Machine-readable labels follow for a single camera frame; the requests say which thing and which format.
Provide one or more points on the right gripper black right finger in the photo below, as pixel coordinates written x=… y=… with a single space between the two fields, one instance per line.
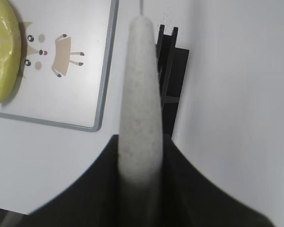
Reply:
x=189 y=199

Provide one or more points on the yellow plastic banana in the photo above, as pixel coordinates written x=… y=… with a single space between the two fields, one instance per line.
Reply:
x=10 y=49

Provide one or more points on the white cutting board, grey rim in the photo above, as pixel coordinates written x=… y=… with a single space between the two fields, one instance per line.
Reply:
x=67 y=52

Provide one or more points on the black knife stand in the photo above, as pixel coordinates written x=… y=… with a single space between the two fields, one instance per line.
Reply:
x=171 y=64

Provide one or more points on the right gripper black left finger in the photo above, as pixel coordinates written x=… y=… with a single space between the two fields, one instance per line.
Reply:
x=91 y=201

